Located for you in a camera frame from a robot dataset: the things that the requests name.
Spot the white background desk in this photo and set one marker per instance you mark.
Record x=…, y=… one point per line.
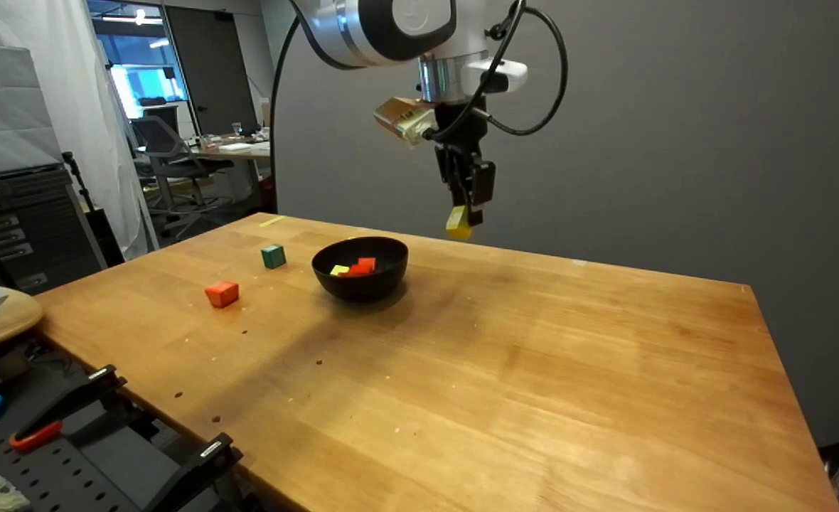
x=237, y=150

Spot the pale yellow cube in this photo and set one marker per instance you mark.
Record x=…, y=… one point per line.
x=338, y=271

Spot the black drawer cabinet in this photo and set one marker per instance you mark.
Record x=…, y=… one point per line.
x=21, y=228

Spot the red hexagonal block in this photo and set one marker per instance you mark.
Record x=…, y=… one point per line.
x=365, y=265

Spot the orange-red wooden cube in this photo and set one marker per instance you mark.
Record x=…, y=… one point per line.
x=223, y=294

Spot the grey fabric backdrop panel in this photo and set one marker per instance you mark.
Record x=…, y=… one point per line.
x=675, y=190

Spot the round wooden board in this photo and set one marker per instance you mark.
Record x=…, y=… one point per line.
x=14, y=316

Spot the green wooden cube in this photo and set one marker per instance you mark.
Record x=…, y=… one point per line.
x=273, y=257

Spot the black pegboard bench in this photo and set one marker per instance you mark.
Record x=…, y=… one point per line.
x=105, y=466

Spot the yellow tape strip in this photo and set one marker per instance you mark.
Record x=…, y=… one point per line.
x=270, y=224

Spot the yellow pentagon block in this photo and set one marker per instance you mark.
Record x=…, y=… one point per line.
x=458, y=228

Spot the tan wrist camera box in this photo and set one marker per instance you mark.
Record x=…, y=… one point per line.
x=403, y=119

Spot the blue lit monitor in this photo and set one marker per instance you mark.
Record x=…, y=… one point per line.
x=152, y=87

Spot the dark office chair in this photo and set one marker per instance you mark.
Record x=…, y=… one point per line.
x=155, y=137

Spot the white curtain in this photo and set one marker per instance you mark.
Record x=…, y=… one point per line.
x=78, y=144

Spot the black bowl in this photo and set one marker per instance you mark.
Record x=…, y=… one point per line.
x=358, y=288

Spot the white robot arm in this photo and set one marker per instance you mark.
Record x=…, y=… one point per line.
x=378, y=31

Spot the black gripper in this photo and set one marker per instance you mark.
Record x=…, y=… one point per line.
x=462, y=133

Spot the black leaning stand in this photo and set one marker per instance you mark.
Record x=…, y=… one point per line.
x=96, y=233

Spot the grey cloth cover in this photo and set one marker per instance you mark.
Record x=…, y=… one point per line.
x=5, y=116

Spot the dark grey door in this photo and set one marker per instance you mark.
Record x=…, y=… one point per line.
x=210, y=68

